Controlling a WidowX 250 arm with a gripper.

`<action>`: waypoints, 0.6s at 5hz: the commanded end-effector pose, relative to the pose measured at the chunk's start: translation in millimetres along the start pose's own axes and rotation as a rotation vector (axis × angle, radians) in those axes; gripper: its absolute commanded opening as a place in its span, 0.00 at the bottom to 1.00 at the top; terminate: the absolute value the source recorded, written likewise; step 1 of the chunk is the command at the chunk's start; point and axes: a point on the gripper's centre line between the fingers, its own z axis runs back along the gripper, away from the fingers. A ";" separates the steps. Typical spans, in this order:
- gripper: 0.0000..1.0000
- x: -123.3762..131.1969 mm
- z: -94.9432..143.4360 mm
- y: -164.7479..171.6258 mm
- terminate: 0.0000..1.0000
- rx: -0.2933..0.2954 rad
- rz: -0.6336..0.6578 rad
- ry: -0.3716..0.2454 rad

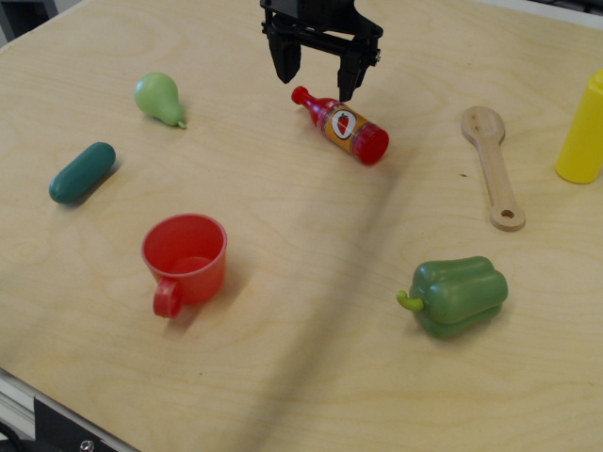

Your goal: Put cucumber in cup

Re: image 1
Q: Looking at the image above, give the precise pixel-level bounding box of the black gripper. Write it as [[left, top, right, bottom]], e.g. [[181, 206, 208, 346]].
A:
[[260, 1, 383, 102]]

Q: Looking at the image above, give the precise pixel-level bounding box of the dark green toy cucumber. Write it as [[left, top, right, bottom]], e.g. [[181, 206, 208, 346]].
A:
[[49, 142, 116, 204]]

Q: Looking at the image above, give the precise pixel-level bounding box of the red plastic cup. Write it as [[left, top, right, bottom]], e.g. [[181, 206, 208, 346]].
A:
[[141, 214, 227, 318]]

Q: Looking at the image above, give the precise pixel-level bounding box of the red toy ketchup bottle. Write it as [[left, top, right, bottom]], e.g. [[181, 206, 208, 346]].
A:
[[291, 87, 389, 166]]

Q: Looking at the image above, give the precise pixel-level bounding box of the light green toy pear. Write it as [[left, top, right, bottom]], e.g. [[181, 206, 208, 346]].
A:
[[134, 73, 187, 129]]

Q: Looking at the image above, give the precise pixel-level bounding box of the wooden spoon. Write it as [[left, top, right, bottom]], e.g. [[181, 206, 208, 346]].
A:
[[461, 105, 527, 232]]

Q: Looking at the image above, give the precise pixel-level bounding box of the green toy bell pepper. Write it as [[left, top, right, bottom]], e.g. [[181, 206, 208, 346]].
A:
[[396, 256, 509, 339]]

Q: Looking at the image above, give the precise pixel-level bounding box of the yellow plastic bottle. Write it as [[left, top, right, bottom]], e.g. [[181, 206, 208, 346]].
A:
[[555, 70, 602, 184]]

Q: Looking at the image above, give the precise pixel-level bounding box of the aluminium table frame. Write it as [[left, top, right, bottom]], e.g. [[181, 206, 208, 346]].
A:
[[0, 366, 142, 452]]

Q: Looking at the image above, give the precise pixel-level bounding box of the black corner bracket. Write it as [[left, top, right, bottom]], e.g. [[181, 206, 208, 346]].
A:
[[33, 396, 137, 452]]

